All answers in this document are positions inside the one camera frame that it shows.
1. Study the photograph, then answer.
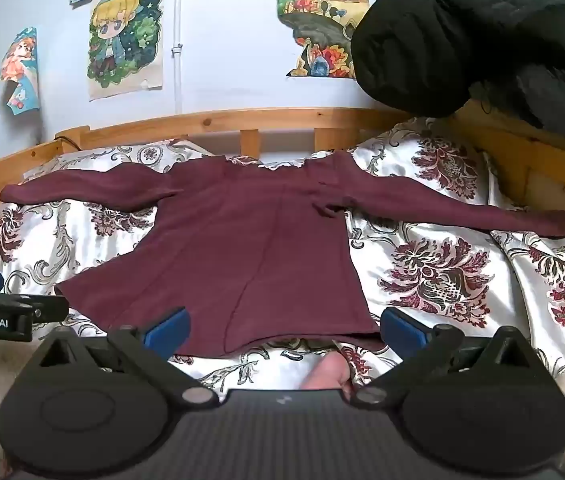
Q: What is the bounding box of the colourful landscape poster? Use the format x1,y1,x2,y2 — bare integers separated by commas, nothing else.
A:
276,0,384,79

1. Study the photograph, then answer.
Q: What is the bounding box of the cartoon girl poster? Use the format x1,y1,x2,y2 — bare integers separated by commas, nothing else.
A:
0,26,42,114

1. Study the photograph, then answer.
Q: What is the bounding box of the floral satin bedspread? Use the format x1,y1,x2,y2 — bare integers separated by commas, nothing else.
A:
0,117,565,406

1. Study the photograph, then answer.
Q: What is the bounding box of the wooden bed frame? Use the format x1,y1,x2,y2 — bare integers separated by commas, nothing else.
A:
0,100,565,251

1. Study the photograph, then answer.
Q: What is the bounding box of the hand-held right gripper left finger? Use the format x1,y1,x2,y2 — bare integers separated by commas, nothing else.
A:
36,306,220,407

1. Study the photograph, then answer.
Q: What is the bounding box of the floral satin pillow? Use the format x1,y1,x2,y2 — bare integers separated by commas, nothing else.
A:
491,229,565,361

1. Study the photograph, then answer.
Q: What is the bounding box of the black puffer jacket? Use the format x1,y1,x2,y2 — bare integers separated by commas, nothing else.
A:
351,0,565,131

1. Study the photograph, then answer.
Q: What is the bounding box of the cartoon child poster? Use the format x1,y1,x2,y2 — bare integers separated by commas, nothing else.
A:
87,0,166,102

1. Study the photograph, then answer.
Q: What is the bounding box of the black cable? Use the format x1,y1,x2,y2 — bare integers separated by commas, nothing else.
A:
54,134,84,154

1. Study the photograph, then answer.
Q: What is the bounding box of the white wall pipe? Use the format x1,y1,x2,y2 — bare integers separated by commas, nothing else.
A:
172,0,184,112

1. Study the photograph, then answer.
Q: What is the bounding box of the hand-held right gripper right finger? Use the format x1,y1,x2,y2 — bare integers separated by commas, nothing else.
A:
349,307,534,407

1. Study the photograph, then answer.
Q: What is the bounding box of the maroon sweater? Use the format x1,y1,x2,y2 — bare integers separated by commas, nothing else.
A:
0,151,565,359

